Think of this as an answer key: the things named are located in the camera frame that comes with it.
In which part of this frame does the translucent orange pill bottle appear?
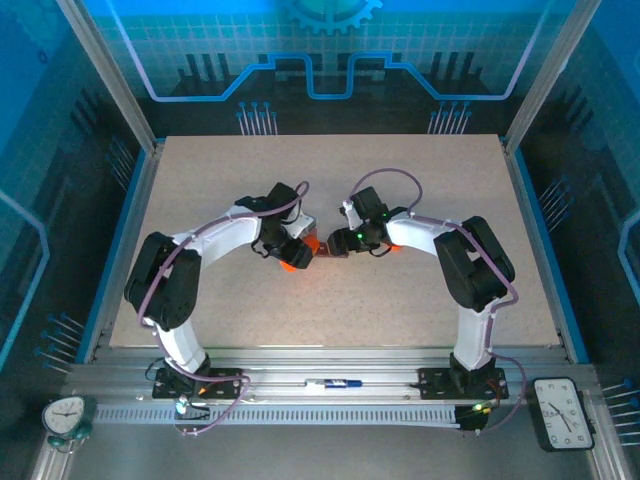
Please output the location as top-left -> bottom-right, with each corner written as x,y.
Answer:
278,232 -> 322,275

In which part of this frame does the blue and white marker pen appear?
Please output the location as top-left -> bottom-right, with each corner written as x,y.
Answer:
304,378 -> 365,391

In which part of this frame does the small LED connector board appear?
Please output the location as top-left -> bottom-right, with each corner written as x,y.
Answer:
455,402 -> 495,436
172,394 -> 212,437

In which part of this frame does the black rectangular clock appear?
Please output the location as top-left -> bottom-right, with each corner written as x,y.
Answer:
528,376 -> 597,454

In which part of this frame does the round white green alarm clock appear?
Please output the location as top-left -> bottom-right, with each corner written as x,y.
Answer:
41,394 -> 97,454

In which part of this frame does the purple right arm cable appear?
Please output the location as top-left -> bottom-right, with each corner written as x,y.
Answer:
348,168 -> 527,437

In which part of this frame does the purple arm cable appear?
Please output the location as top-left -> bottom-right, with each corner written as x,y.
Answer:
348,168 -> 527,437
137,179 -> 310,437

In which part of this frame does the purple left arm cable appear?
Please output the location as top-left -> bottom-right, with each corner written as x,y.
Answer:
137,179 -> 310,437

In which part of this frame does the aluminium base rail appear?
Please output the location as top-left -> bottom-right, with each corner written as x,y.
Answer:
63,347 -> 599,405

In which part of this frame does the blue-edged aluminium side rail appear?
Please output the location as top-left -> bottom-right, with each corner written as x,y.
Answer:
502,142 -> 591,364
74,142 -> 166,364

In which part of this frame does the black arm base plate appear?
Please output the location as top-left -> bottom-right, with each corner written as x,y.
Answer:
151,367 -> 245,401
417,367 -> 510,401

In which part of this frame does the grey slotted cable duct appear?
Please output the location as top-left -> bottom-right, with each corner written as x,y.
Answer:
92,403 -> 464,427

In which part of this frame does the aluminium frame post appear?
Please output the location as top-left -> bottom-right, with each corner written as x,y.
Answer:
501,0 -> 605,155
53,0 -> 165,154

